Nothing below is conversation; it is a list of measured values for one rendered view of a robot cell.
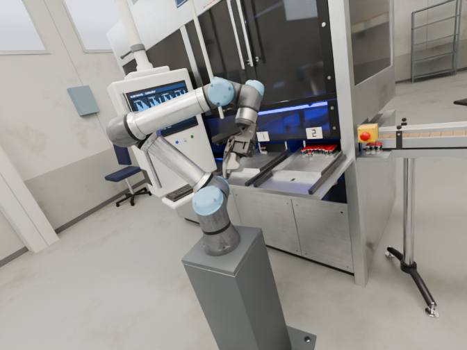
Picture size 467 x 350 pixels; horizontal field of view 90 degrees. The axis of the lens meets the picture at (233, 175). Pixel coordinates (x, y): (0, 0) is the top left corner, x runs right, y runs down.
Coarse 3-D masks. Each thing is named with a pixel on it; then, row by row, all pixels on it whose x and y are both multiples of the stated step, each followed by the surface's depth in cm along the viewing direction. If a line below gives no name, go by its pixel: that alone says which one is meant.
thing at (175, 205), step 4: (192, 192) 149; (188, 196) 145; (192, 196) 145; (164, 200) 150; (168, 200) 147; (180, 200) 142; (184, 200) 142; (188, 200) 143; (168, 204) 144; (172, 204) 140; (176, 204) 139; (180, 204) 140; (176, 208) 139
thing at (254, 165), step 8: (256, 152) 164; (272, 152) 158; (280, 152) 154; (288, 152) 147; (240, 160) 153; (248, 160) 155; (256, 160) 150; (264, 160) 146; (272, 160) 134; (248, 168) 131; (256, 168) 137; (264, 168) 129
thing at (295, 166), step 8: (296, 152) 137; (288, 160) 131; (296, 160) 132; (304, 160) 129; (312, 160) 126; (320, 160) 123; (328, 160) 120; (280, 168) 125; (288, 168) 125; (296, 168) 122; (304, 168) 119; (312, 168) 117; (320, 168) 114; (328, 168) 108; (288, 176) 115; (296, 176) 112; (304, 176) 109; (312, 176) 106; (320, 176) 103
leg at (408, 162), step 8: (408, 160) 114; (408, 168) 115; (408, 176) 117; (408, 184) 118; (408, 192) 120; (408, 200) 122; (408, 208) 123; (408, 216) 125; (408, 224) 127; (408, 232) 128; (408, 240) 130; (408, 248) 132; (408, 256) 134; (408, 264) 136
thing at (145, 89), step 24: (144, 72) 141; (168, 72) 148; (120, 96) 133; (144, 96) 141; (168, 96) 150; (192, 120) 162; (192, 144) 165; (144, 168) 154; (168, 168) 157; (216, 168) 180; (168, 192) 159
